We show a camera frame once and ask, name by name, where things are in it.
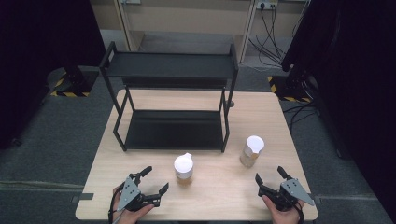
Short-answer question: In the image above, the pale spice jar white lid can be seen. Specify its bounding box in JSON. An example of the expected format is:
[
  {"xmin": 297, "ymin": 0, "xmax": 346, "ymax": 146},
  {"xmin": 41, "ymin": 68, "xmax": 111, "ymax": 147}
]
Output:
[{"xmin": 239, "ymin": 134, "xmax": 265, "ymax": 169}]

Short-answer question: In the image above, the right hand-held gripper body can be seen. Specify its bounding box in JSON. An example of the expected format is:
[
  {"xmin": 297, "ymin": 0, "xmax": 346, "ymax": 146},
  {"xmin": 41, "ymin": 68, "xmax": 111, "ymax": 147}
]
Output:
[{"xmin": 262, "ymin": 177, "xmax": 316, "ymax": 213}]

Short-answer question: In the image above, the left hand-held gripper cable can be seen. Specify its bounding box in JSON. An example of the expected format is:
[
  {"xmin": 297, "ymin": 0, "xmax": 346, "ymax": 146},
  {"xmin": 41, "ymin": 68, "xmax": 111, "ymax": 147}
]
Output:
[{"xmin": 107, "ymin": 189, "xmax": 121, "ymax": 224}]

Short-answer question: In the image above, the person's right hand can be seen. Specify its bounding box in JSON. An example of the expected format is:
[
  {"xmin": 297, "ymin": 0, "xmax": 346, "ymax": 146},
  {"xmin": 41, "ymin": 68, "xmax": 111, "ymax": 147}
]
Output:
[{"xmin": 261, "ymin": 195, "xmax": 306, "ymax": 224}]

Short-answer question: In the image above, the bundle of black floor cables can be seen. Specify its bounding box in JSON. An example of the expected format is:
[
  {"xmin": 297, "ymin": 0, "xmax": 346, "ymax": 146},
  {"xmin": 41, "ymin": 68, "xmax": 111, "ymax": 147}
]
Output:
[{"xmin": 247, "ymin": 4, "xmax": 293, "ymax": 68}]

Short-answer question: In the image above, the black two-tier metal rack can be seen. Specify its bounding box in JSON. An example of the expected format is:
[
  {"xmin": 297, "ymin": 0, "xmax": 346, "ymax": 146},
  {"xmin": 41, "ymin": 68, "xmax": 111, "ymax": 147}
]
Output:
[{"xmin": 98, "ymin": 41, "xmax": 240, "ymax": 154}]

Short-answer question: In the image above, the stand base with hazard tape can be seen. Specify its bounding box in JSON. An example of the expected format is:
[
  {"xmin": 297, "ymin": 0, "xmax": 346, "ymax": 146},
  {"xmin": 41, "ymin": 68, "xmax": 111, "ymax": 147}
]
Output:
[
  {"xmin": 46, "ymin": 66, "xmax": 101, "ymax": 98},
  {"xmin": 266, "ymin": 72, "xmax": 316, "ymax": 105}
]

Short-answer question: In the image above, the white wall socket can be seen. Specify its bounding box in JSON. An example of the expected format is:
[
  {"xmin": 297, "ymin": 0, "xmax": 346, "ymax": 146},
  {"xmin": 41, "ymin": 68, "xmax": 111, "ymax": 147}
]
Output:
[{"xmin": 255, "ymin": 0, "xmax": 279, "ymax": 10}]

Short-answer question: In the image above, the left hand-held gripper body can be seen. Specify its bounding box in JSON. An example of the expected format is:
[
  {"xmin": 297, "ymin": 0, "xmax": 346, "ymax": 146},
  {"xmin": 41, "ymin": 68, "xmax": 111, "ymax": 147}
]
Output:
[{"xmin": 116, "ymin": 175, "xmax": 163, "ymax": 213}]

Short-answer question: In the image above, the hand-held gripper cable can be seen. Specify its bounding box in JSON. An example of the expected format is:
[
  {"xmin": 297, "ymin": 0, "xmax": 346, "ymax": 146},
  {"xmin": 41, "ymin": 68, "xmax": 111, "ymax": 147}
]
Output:
[
  {"xmin": 107, "ymin": 189, "xmax": 121, "ymax": 224},
  {"xmin": 292, "ymin": 201, "xmax": 306, "ymax": 224}
]

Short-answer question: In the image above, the person's left hand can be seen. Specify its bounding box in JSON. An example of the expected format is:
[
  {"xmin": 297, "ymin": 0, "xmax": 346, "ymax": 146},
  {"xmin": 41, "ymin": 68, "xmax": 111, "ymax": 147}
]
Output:
[{"xmin": 111, "ymin": 184, "xmax": 155, "ymax": 224}]

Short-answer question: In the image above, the orange spice jar white lid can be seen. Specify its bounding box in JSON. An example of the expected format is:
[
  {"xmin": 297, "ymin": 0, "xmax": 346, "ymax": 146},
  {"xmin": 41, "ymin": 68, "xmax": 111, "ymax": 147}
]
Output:
[{"xmin": 173, "ymin": 152, "xmax": 194, "ymax": 187}]

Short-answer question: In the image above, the black curtain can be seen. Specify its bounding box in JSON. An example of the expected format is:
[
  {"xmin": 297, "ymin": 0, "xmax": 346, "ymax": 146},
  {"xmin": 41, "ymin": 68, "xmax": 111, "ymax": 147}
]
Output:
[
  {"xmin": 281, "ymin": 0, "xmax": 396, "ymax": 217},
  {"xmin": 0, "ymin": 0, "xmax": 107, "ymax": 151}
]

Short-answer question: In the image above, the right hand-held gripper cable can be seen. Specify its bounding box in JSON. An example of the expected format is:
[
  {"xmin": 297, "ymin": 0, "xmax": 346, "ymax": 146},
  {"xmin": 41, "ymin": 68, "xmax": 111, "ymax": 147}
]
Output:
[{"xmin": 292, "ymin": 201, "xmax": 306, "ymax": 224}]

